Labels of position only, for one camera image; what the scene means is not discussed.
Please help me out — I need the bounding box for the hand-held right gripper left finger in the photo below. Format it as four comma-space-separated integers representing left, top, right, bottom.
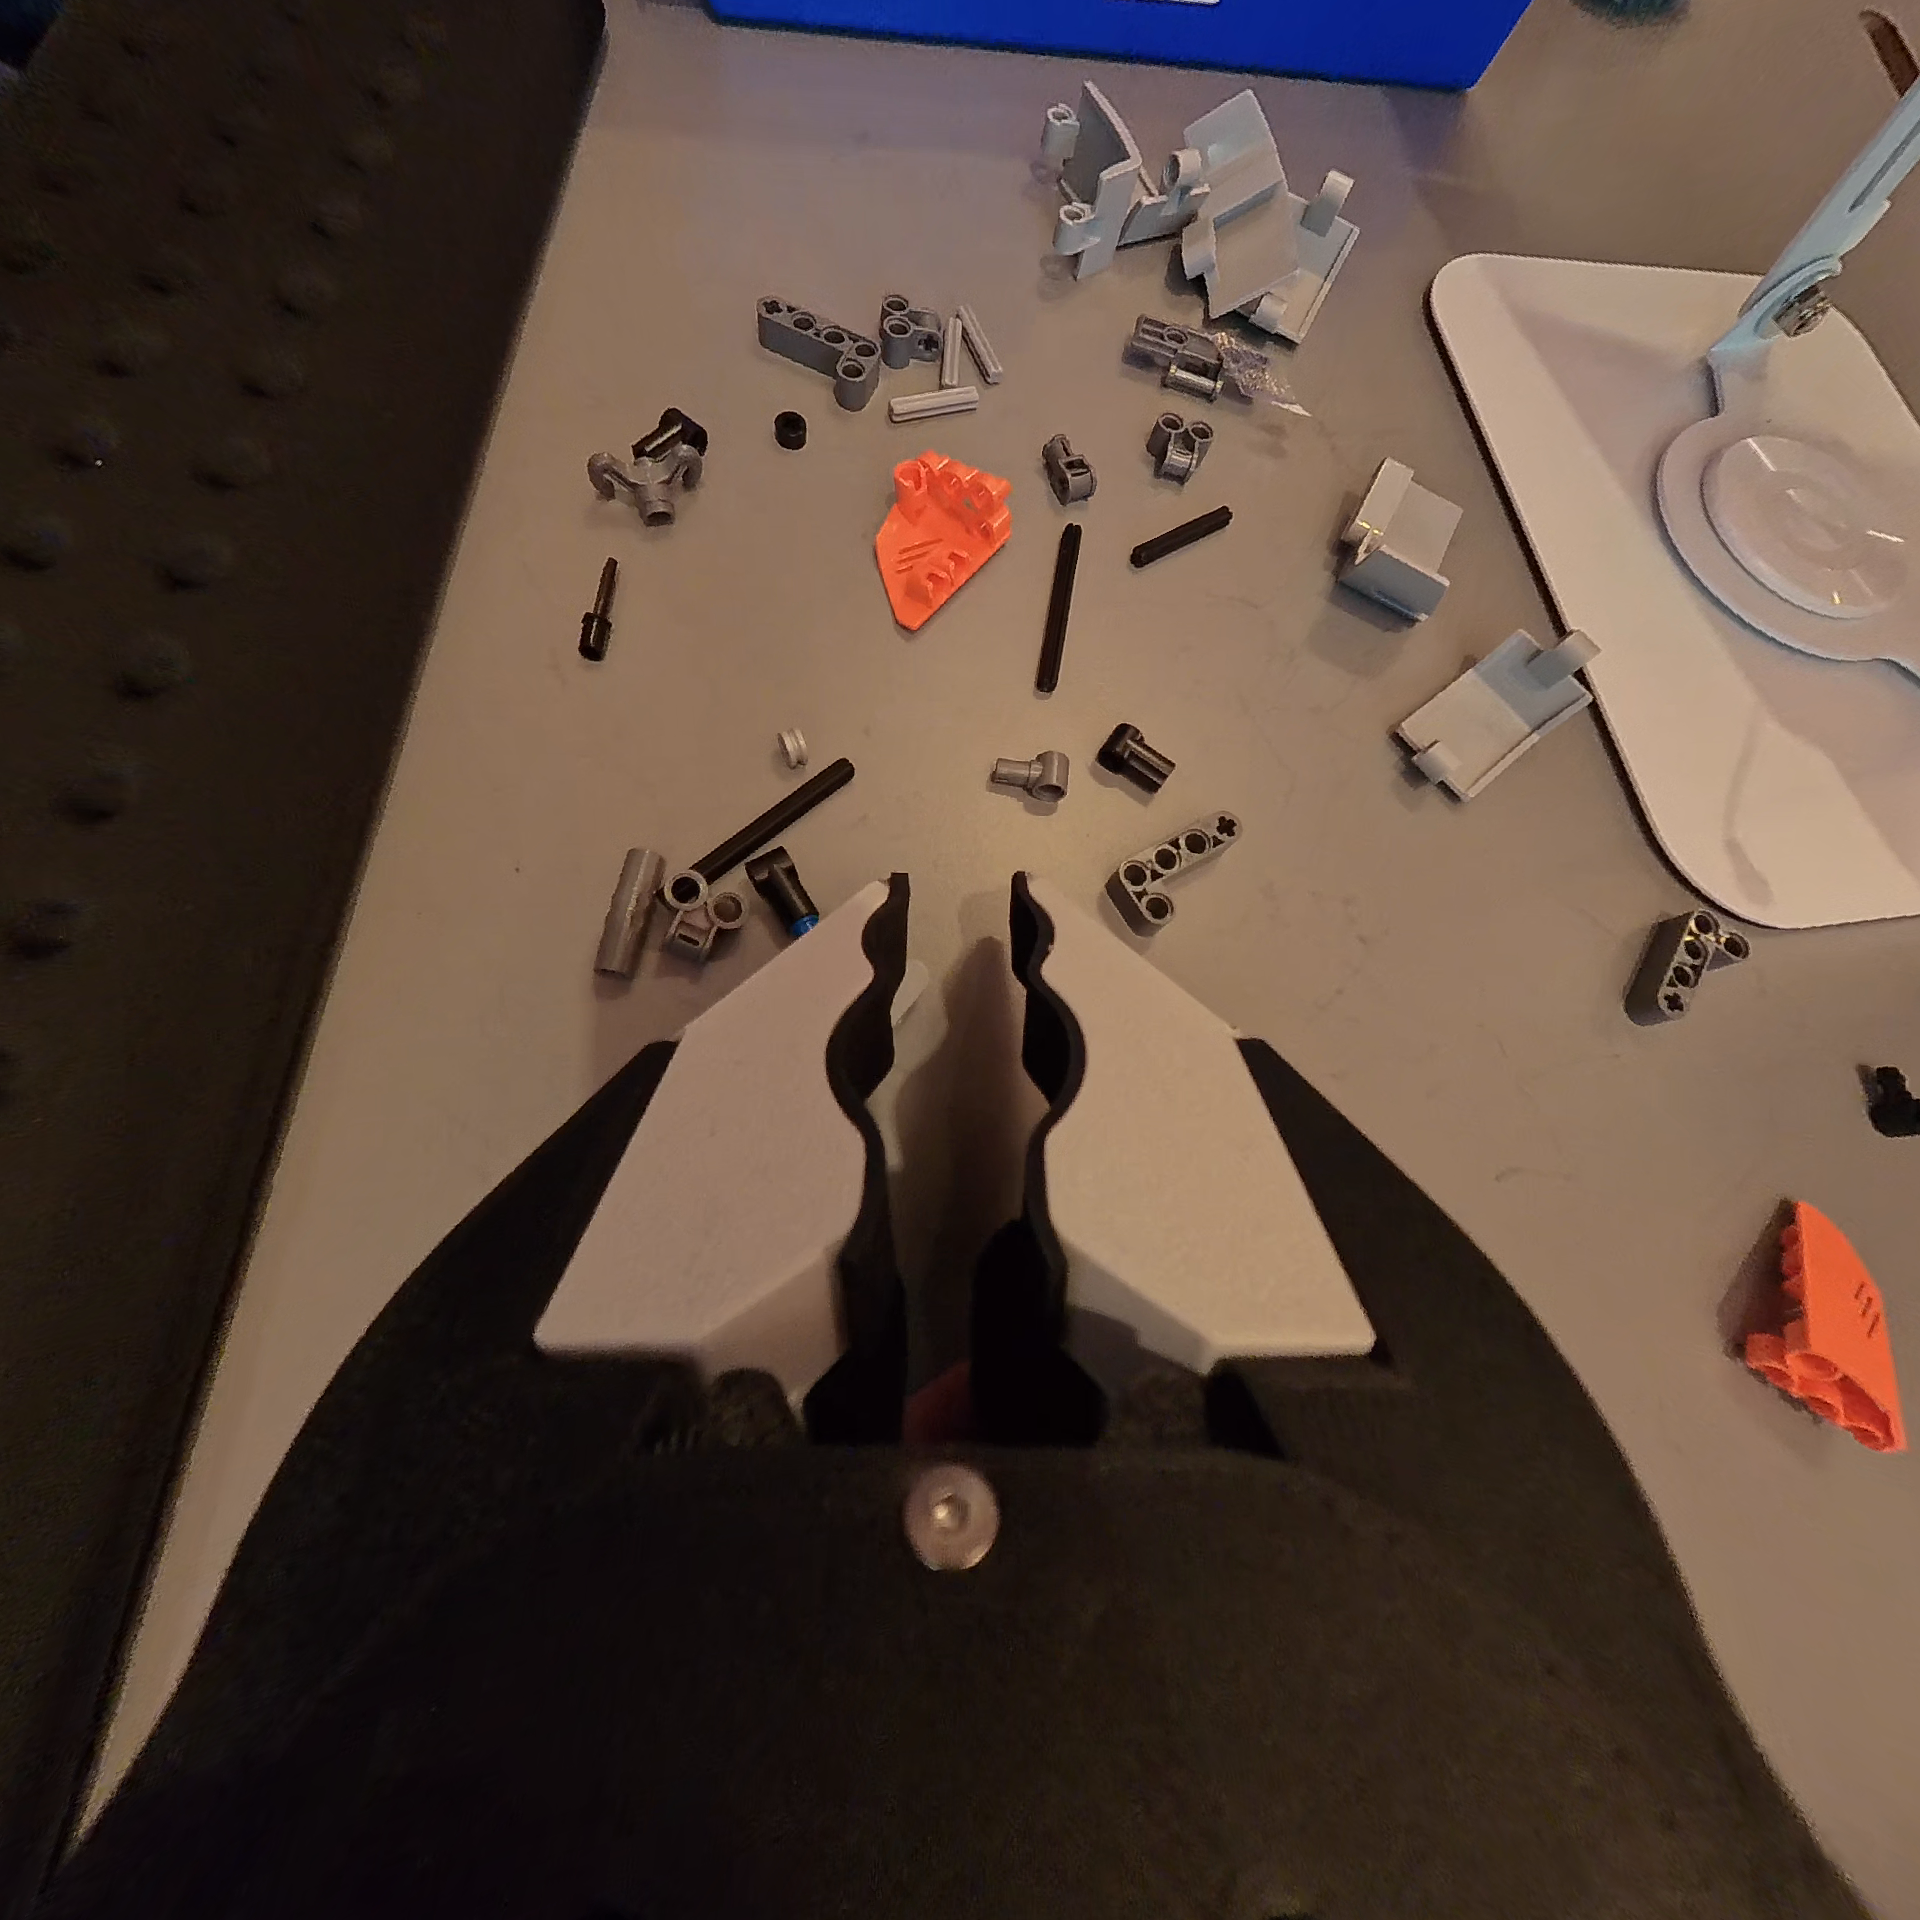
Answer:
535, 873, 911, 1427

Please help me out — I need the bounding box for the dark grey short beam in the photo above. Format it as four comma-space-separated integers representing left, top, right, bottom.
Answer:
1631, 910, 1758, 1021

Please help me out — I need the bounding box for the long black axle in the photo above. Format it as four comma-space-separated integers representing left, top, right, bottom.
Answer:
1036, 522, 1086, 698

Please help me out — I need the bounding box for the medium black axle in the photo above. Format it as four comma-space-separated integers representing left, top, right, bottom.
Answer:
676, 756, 858, 887

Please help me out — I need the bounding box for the grey tube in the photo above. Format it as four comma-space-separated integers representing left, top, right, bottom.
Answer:
595, 850, 669, 977

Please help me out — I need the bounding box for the dark grey bent beam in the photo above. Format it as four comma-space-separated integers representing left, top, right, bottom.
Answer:
1105, 813, 1244, 938

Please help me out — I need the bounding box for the white book stand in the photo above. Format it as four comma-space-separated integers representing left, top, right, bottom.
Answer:
1430, 91, 1920, 931

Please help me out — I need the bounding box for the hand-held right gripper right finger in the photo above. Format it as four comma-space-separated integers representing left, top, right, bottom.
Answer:
1010, 873, 1377, 1436

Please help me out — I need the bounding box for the blue plastic bin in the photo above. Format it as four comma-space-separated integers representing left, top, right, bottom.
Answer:
711, 1, 1532, 91

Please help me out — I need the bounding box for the light grey bracket piece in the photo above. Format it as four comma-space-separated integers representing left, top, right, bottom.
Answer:
1336, 460, 1463, 622
1393, 624, 1599, 797

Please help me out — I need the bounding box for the grey axle connector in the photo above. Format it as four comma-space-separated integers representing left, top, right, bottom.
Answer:
1126, 310, 1248, 407

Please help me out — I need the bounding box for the orange triangular panel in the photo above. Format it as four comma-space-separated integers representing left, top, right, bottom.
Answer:
874, 453, 1013, 628
1742, 1201, 1904, 1453

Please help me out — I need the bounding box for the black connector with blue pin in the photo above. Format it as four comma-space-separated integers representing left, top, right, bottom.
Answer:
745, 850, 828, 940

